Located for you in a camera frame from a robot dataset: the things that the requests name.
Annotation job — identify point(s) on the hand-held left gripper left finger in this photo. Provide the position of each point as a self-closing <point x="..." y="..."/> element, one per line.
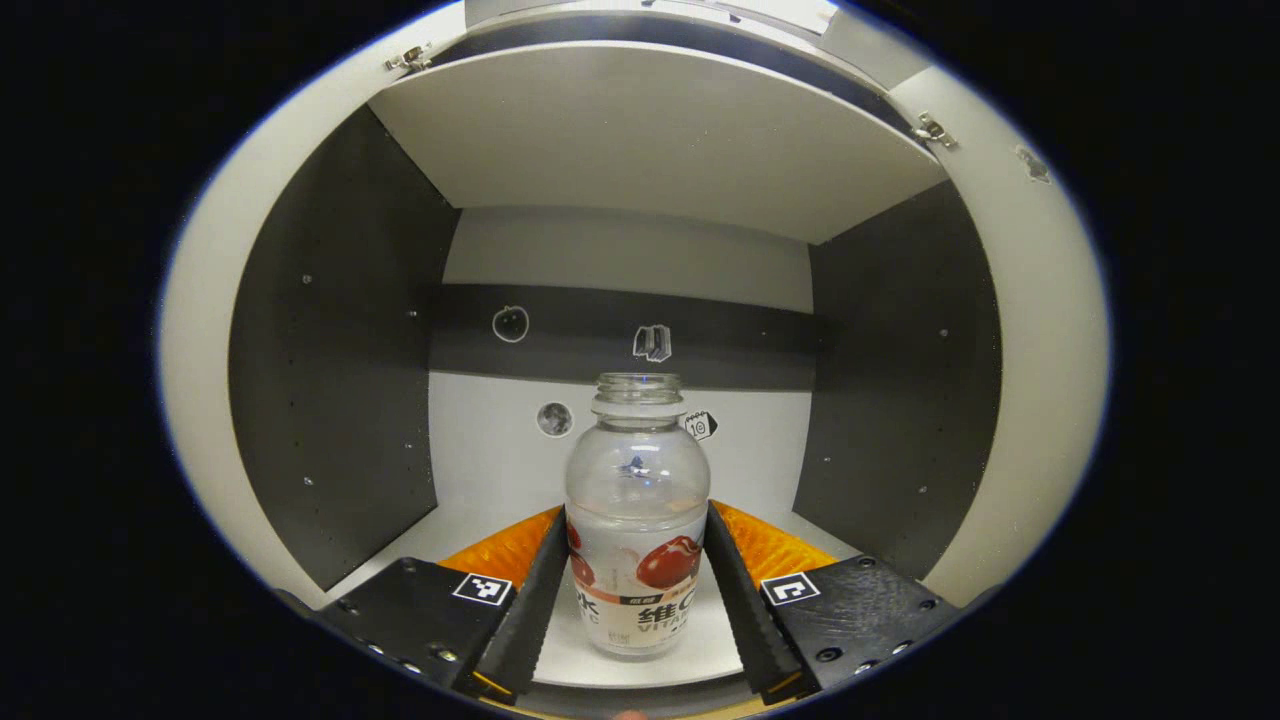
<point x="530" y="630"/>

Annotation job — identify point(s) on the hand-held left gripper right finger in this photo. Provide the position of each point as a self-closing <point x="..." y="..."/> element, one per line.
<point x="750" y="630"/>

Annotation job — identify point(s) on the clear bottle red label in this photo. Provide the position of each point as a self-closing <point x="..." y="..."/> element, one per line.
<point x="637" y="500"/>

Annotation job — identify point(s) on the white cabinet door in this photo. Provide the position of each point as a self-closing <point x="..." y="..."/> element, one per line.
<point x="195" y="330"/>
<point x="1050" y="330"/>

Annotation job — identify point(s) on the white and grey cabinet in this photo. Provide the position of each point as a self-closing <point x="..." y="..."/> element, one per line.
<point x="650" y="140"/>

